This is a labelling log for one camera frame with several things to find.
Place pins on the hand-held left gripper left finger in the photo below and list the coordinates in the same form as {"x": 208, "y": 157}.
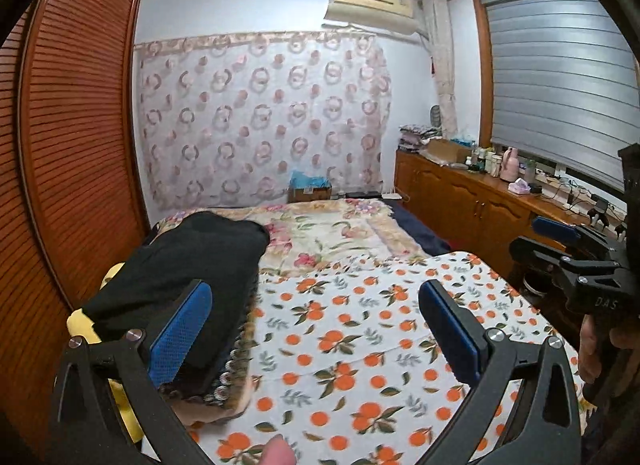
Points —
{"x": 180, "y": 330}

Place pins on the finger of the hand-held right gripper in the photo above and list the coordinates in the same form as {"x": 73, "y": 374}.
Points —
{"x": 540, "y": 257}
{"x": 552, "y": 227}

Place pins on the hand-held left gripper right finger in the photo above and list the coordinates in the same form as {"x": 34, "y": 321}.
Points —
{"x": 452, "y": 335}

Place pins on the black t-shirt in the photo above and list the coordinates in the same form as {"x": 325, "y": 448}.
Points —
{"x": 175, "y": 255}

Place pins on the stack of folded clothes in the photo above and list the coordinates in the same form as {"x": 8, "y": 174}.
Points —
{"x": 415, "y": 137}

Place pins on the person's right hand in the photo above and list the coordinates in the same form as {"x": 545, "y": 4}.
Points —
{"x": 590, "y": 350}

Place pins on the person's left hand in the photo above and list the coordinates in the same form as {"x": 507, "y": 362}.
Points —
{"x": 277, "y": 452}

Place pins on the white power strip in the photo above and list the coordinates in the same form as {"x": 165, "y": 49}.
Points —
{"x": 562, "y": 192}
{"x": 391, "y": 193}

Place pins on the pink tissue box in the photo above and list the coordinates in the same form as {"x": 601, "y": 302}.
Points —
{"x": 518, "y": 186}

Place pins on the dark patterned folded cloth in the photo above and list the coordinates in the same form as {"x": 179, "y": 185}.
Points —
{"x": 235, "y": 355}

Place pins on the pink thermos bottle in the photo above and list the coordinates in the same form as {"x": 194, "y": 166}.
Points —
{"x": 508, "y": 165}

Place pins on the row of small bottles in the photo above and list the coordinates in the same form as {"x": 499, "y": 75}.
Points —
{"x": 482, "y": 161}

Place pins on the yellow cloth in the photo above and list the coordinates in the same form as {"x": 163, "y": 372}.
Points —
{"x": 80, "y": 327}

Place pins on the orange print bed sheet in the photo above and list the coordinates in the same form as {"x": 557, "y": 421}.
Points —
{"x": 350, "y": 335}

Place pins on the wooden cabinet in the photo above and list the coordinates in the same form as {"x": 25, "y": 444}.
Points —
{"x": 450, "y": 195}

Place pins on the navy bed sheet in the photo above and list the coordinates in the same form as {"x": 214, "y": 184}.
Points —
{"x": 420, "y": 230}

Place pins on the open cardboard box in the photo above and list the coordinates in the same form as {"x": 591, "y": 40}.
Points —
{"x": 445, "y": 150}

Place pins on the grey window blind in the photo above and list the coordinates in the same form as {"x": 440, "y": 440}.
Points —
{"x": 560, "y": 85}

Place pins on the small green fan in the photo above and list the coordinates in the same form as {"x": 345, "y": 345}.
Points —
{"x": 436, "y": 116}

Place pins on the floral bed quilt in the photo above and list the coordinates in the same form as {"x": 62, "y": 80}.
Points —
{"x": 325, "y": 235}

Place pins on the small cardboard box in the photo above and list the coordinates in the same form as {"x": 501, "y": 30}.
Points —
{"x": 310, "y": 195}

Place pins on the floral side curtain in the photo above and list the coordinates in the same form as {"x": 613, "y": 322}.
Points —
{"x": 442, "y": 70}

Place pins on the circle patterned curtain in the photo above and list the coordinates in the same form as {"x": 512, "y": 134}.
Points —
{"x": 250, "y": 120}

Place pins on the wall air conditioner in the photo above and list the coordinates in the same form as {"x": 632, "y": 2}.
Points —
{"x": 370, "y": 5}

